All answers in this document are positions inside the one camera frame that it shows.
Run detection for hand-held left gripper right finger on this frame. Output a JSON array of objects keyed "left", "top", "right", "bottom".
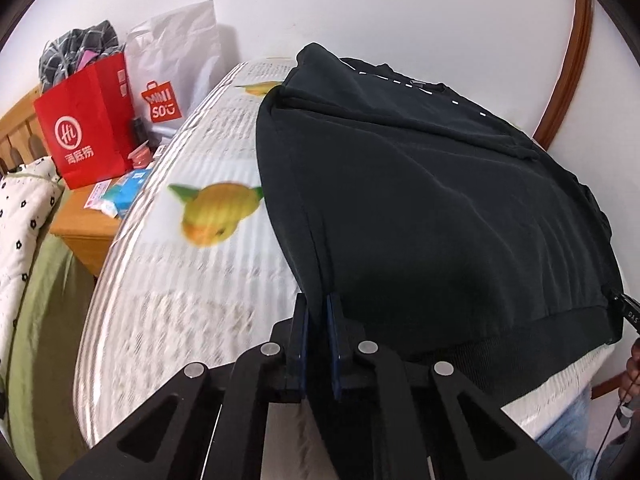
[{"left": 326, "top": 294, "right": 576, "bottom": 480}]

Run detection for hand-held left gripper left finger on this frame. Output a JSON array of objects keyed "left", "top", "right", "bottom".
[{"left": 57, "top": 292, "right": 308, "bottom": 480}]

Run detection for black sweatshirt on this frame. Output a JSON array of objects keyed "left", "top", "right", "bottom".
[{"left": 255, "top": 42, "right": 626, "bottom": 408}]

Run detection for person's right hand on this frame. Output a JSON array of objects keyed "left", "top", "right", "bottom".
[{"left": 617, "top": 337, "right": 640, "bottom": 407}]

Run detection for white fruit-print bedspread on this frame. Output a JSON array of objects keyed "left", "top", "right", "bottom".
[{"left": 74, "top": 59, "right": 613, "bottom": 480}]

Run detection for person's blue jeans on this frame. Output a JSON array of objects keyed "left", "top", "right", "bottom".
[{"left": 537, "top": 385, "right": 617, "bottom": 480}]

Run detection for blue packet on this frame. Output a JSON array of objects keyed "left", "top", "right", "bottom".
[{"left": 102, "top": 169, "right": 153, "bottom": 219}]

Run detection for wooden nightstand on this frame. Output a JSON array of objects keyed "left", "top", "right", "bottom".
[{"left": 50, "top": 144, "right": 168, "bottom": 278}]

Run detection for small red box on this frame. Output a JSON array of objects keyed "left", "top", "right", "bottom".
[{"left": 127, "top": 142, "right": 153, "bottom": 169}]

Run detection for green bed sheet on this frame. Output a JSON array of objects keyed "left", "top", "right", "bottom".
[{"left": 0, "top": 230, "right": 103, "bottom": 480}]

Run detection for white dotted quilt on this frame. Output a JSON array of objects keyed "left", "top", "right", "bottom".
[{"left": 0, "top": 156, "right": 66, "bottom": 322}]

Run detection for red paper bag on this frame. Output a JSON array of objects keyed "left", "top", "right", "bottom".
[{"left": 33, "top": 51, "right": 135, "bottom": 191}]

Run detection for white plastic shopping bag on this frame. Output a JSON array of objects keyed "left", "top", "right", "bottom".
[{"left": 124, "top": 0, "right": 223, "bottom": 147}]

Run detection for wooden headboard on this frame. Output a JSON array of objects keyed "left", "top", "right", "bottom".
[{"left": 0, "top": 85, "right": 51, "bottom": 176}]

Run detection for grey plaid cloth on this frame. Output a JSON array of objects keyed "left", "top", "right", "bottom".
[{"left": 39, "top": 20, "right": 125, "bottom": 95}]

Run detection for thin black cable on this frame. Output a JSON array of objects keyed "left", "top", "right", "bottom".
[{"left": 589, "top": 400, "right": 632, "bottom": 480}]

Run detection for brown wooden door frame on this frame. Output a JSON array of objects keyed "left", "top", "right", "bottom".
[{"left": 532, "top": 0, "right": 595, "bottom": 153}]

